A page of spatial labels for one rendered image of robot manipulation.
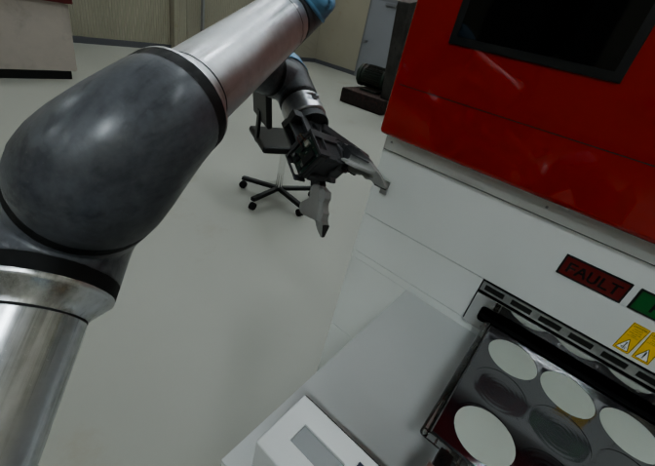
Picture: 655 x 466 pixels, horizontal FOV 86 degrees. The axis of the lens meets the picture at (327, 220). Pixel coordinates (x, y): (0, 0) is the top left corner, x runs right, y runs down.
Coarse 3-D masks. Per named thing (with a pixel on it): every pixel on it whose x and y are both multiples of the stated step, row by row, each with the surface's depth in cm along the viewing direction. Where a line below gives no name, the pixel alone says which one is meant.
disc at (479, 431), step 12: (468, 408) 62; (480, 408) 62; (456, 420) 59; (468, 420) 60; (480, 420) 60; (492, 420) 61; (456, 432) 58; (468, 432) 58; (480, 432) 58; (492, 432) 59; (504, 432) 59; (468, 444) 56; (480, 444) 57; (492, 444) 57; (504, 444) 57; (480, 456) 55; (492, 456) 55; (504, 456) 56
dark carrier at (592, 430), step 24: (504, 336) 80; (480, 360) 72; (480, 384) 67; (504, 384) 68; (528, 384) 69; (456, 408) 61; (504, 408) 63; (528, 408) 64; (552, 408) 66; (600, 408) 68; (624, 408) 69; (432, 432) 57; (528, 432) 60; (552, 432) 61; (576, 432) 62; (600, 432) 63; (528, 456) 57; (552, 456) 57; (576, 456) 58; (600, 456) 59; (624, 456) 60
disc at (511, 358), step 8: (496, 344) 77; (504, 344) 78; (512, 344) 78; (496, 352) 75; (504, 352) 75; (512, 352) 76; (520, 352) 76; (496, 360) 73; (504, 360) 74; (512, 360) 74; (520, 360) 74; (528, 360) 75; (504, 368) 72; (512, 368) 72; (520, 368) 73; (528, 368) 73; (536, 368) 74; (520, 376) 71; (528, 376) 71
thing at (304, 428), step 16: (304, 400) 51; (288, 416) 48; (304, 416) 49; (320, 416) 49; (272, 432) 46; (288, 432) 46; (304, 432) 47; (320, 432) 47; (336, 432) 48; (256, 448) 45; (272, 448) 44; (288, 448) 45; (304, 448) 45; (320, 448) 46; (336, 448) 46; (352, 448) 46; (256, 464) 46; (272, 464) 43; (288, 464) 43; (304, 464) 43; (320, 464) 44; (336, 464) 45; (352, 464) 45; (368, 464) 45
